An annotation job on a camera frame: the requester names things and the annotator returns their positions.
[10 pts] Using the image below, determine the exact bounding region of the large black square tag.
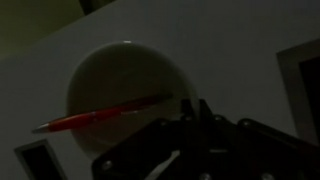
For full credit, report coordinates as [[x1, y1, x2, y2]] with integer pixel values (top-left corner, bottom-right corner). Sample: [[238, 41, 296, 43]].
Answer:
[[276, 39, 320, 145]]

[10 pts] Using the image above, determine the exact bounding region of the small black square tag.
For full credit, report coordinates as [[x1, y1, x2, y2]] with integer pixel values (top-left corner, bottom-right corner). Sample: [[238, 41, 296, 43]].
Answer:
[[14, 139, 67, 180]]

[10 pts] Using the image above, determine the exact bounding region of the white round bowl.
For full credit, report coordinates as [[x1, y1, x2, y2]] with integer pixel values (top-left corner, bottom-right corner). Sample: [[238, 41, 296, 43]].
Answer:
[[67, 42, 199, 160]]

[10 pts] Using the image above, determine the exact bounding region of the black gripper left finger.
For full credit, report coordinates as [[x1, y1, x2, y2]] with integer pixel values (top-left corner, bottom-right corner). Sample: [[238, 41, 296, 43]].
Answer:
[[91, 99, 200, 180]]

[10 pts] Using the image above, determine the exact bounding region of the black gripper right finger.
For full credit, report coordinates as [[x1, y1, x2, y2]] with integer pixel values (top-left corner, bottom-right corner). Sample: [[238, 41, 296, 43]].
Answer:
[[199, 99, 320, 180]]

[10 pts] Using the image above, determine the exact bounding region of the red pen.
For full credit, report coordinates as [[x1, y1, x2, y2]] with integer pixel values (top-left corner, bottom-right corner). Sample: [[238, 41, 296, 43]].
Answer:
[[32, 94, 173, 134]]

